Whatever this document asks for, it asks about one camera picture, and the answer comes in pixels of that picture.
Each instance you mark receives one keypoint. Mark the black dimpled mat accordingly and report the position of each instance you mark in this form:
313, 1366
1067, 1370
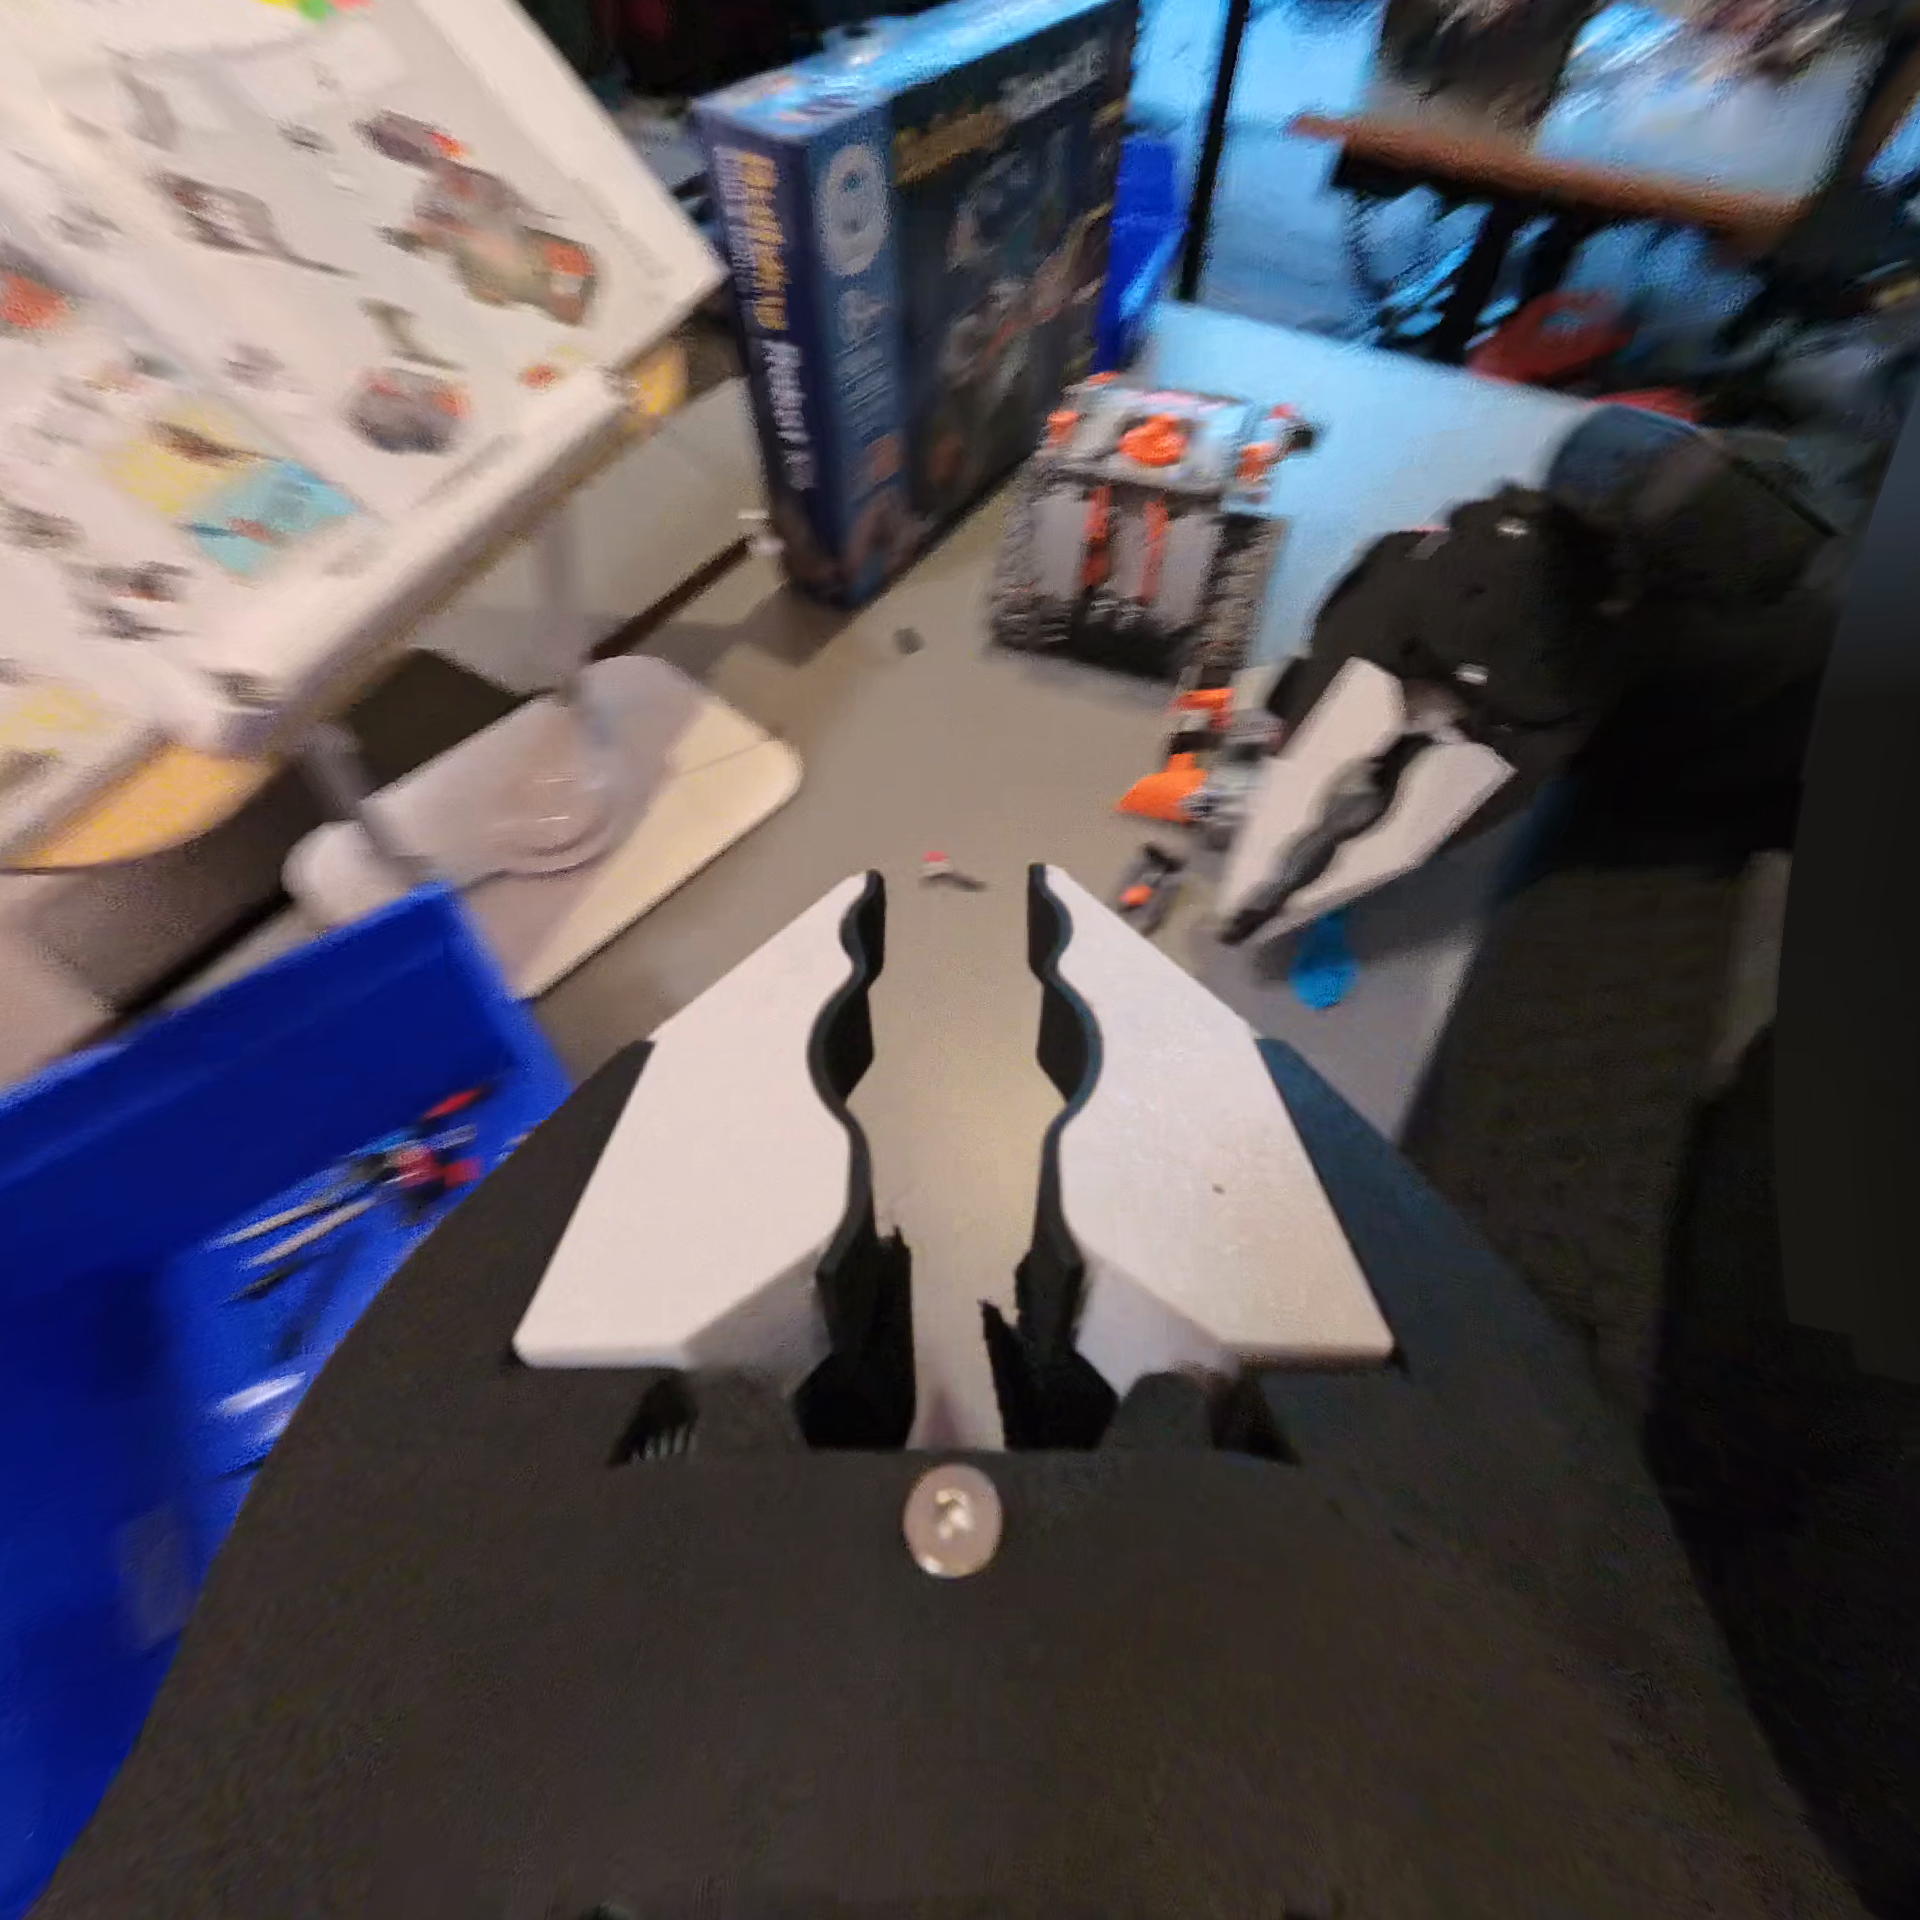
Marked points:
1575, 1050

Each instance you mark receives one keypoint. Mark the orange grey toy robot arm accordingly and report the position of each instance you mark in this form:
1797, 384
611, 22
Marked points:
1171, 788

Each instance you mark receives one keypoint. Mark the white stand base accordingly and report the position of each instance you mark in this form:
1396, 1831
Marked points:
674, 781

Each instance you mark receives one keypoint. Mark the printed instruction sheet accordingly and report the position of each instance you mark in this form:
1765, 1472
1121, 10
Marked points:
299, 300

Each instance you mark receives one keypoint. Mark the brown wooden table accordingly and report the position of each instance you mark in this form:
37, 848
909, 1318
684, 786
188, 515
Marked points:
1499, 166

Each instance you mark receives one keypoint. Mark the grey orange brick assembly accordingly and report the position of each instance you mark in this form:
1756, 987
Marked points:
1153, 884

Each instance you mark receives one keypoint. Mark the blue robot kit box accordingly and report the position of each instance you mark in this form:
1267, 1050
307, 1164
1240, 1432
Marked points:
930, 300

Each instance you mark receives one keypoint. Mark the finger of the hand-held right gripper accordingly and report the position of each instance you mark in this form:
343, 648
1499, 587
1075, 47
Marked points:
1320, 734
1425, 811

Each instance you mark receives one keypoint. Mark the pile of loose brick parts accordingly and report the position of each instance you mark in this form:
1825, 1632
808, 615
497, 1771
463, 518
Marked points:
376, 1184

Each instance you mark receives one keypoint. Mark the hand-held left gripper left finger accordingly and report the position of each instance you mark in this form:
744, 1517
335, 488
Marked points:
690, 1200

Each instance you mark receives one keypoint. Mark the person's right forearm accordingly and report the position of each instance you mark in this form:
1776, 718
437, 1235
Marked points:
1695, 524

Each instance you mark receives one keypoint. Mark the black pole with disc top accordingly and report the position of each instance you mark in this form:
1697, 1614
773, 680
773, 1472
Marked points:
1212, 135

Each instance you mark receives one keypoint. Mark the light blue brick separator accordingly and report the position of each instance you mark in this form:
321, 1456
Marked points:
1324, 967

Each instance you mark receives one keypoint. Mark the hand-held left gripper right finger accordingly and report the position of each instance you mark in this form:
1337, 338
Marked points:
1215, 1200

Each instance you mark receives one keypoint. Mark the blue storage bin with tag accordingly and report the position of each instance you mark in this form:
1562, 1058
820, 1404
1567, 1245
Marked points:
119, 1276

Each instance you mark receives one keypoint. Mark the grey tracked toy robot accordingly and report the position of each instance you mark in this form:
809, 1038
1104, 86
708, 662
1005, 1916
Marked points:
1140, 556

